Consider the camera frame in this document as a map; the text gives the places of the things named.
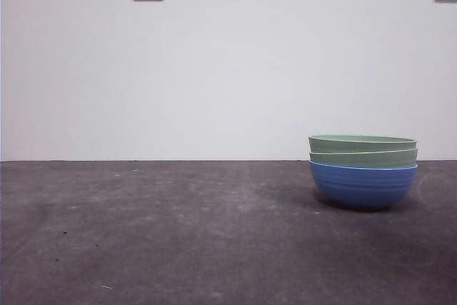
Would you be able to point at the pale green bowl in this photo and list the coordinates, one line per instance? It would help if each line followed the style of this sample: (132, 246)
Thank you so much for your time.
(360, 145)
(360, 160)

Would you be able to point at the blue bowl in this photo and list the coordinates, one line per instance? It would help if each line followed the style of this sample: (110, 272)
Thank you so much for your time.
(362, 187)

